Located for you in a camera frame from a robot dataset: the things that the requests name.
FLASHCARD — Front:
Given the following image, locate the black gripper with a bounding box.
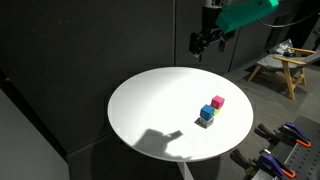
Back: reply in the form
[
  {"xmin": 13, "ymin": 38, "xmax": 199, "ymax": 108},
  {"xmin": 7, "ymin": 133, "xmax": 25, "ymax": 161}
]
[{"xmin": 189, "ymin": 6, "xmax": 235, "ymax": 62}]

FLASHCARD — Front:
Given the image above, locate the pink block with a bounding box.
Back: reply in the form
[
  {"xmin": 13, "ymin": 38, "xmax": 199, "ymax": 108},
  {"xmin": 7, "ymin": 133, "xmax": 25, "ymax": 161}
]
[{"xmin": 211, "ymin": 95, "xmax": 225, "ymax": 109}]

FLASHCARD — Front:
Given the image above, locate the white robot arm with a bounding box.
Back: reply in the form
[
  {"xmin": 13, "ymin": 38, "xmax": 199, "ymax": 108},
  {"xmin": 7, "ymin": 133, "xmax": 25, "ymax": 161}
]
[{"xmin": 189, "ymin": 0, "xmax": 235, "ymax": 62}]

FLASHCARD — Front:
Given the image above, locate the yellow-green block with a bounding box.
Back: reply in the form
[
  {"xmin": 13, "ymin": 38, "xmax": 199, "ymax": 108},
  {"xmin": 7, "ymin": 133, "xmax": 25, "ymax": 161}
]
[{"xmin": 214, "ymin": 108, "xmax": 221, "ymax": 116}]

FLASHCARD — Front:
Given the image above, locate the blue block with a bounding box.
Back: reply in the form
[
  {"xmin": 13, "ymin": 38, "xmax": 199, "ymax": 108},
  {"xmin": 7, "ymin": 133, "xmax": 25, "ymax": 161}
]
[{"xmin": 200, "ymin": 105, "xmax": 215, "ymax": 121}]

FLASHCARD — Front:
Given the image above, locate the grey block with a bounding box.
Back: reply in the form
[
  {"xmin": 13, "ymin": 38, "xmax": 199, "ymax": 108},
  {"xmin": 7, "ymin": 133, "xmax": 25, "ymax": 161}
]
[{"xmin": 199, "ymin": 117, "xmax": 214, "ymax": 128}]

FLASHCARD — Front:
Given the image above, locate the plastic bag on chair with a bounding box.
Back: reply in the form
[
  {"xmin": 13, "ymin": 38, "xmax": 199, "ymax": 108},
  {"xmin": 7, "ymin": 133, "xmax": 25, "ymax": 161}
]
[{"xmin": 269, "ymin": 39, "xmax": 294, "ymax": 56}]

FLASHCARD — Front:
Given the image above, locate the white round table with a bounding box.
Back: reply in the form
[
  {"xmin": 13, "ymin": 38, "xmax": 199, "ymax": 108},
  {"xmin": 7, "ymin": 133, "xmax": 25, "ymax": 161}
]
[{"xmin": 107, "ymin": 67, "xmax": 253, "ymax": 180}]

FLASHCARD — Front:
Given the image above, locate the wooden armchair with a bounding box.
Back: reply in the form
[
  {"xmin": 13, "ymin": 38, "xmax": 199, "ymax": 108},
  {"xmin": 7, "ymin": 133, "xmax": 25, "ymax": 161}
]
[{"xmin": 248, "ymin": 46, "xmax": 320, "ymax": 100}]

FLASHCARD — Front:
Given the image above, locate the purple orange clamp upper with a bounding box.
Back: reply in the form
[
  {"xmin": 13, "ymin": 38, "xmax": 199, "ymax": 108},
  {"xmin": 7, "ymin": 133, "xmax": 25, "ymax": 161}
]
[{"xmin": 255, "ymin": 122, "xmax": 312, "ymax": 148}]

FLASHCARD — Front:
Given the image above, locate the purple orange clamp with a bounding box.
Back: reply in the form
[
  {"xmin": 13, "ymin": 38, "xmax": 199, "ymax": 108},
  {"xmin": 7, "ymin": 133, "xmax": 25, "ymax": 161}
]
[
  {"xmin": 255, "ymin": 122, "xmax": 312, "ymax": 148},
  {"xmin": 230, "ymin": 149, "xmax": 297, "ymax": 180}
]

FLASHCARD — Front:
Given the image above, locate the purple orange clamp lower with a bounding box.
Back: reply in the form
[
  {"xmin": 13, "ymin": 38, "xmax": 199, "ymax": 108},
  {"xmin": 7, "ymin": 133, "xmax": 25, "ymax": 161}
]
[{"xmin": 230, "ymin": 149, "xmax": 297, "ymax": 180}]

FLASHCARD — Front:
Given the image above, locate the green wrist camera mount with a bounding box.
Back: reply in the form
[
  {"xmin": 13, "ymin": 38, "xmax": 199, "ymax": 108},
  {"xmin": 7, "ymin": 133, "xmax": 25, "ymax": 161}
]
[{"xmin": 216, "ymin": 0, "xmax": 279, "ymax": 33}]

